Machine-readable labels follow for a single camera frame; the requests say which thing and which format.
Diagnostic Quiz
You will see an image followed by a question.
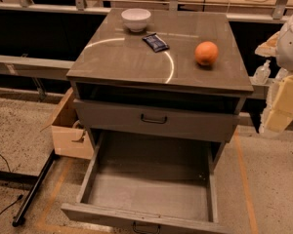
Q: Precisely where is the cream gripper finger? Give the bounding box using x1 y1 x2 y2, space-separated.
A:
255 32 279 58
259 74 293 134

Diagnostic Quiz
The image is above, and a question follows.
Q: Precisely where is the orange fruit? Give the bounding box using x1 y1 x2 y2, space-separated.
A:
194 41 219 65

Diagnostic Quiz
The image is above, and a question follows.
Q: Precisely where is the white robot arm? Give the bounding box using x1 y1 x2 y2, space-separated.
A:
255 15 293 137

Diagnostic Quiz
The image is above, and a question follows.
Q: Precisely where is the closed grey drawer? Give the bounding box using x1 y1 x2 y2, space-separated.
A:
74 99 238 142

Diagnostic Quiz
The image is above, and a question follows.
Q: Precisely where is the grey drawer cabinet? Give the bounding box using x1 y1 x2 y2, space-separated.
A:
67 9 253 162

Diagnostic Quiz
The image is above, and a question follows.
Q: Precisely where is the open grey bottom drawer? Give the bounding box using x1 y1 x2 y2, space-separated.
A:
62 131 231 234

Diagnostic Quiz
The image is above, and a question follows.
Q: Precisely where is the clear sanitizer bottle left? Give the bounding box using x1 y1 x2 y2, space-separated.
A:
253 59 271 85

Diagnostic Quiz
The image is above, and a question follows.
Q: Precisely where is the clear sanitizer bottle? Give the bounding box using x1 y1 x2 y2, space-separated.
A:
253 59 271 85
274 67 288 82

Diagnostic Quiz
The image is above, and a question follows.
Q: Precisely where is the clear sanitizer bottle right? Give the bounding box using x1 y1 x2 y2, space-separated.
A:
274 67 288 82

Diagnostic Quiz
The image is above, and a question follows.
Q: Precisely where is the dark blue snack packet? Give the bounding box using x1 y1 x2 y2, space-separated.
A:
143 33 169 53

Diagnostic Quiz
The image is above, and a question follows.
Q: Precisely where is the white bowl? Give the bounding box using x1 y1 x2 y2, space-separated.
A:
121 8 151 32

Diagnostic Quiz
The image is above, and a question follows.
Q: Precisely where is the cardboard box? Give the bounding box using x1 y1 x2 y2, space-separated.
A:
42 89 94 160

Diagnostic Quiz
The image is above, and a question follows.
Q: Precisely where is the black metal floor bar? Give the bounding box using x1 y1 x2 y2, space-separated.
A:
12 150 57 227

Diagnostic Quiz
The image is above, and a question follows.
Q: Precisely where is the grey metal rail shelf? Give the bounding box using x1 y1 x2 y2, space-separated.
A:
0 55 73 80

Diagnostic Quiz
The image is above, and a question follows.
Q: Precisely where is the black floor cable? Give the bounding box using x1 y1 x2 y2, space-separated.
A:
0 144 24 229

